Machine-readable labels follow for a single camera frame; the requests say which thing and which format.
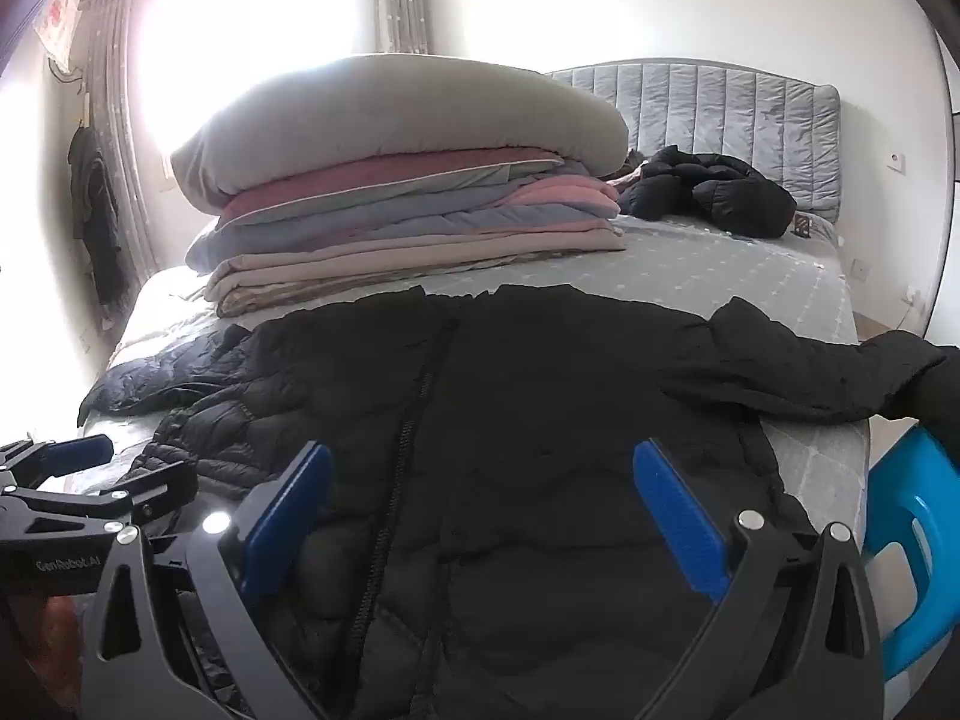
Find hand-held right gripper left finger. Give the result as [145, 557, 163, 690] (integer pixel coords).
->
[79, 441, 335, 720]

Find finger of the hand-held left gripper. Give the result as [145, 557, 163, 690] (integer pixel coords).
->
[0, 433, 115, 492]
[0, 460, 200, 541]

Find blue plastic stool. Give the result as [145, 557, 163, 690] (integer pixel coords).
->
[862, 420, 960, 683]

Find pink folded blanket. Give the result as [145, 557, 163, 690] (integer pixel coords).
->
[469, 174, 622, 220]

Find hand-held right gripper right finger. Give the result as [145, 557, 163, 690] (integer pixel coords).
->
[632, 437, 886, 720]

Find window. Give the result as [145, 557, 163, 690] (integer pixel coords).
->
[127, 0, 380, 166]

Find crumpled black puffer jacket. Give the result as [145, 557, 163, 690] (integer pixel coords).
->
[616, 145, 797, 237]

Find hanging dark clothes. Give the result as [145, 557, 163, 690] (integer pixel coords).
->
[69, 124, 121, 331]

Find stack of folded blankets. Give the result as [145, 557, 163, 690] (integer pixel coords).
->
[184, 165, 623, 271]

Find bed with grey quilted bedspread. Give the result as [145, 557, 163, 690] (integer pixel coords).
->
[79, 211, 875, 563]

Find maroon folded quilt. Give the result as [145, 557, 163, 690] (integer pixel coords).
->
[217, 146, 567, 230]

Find grey padded headboard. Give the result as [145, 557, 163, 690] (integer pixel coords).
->
[544, 58, 842, 224]

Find beige folded quilt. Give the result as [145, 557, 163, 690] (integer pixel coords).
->
[204, 229, 627, 320]

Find large black puffer jacket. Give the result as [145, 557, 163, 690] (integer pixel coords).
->
[79, 283, 947, 720]

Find black garment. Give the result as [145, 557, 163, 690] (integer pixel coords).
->
[911, 345, 960, 458]

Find red wall poster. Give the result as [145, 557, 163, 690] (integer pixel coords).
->
[34, 0, 83, 65]

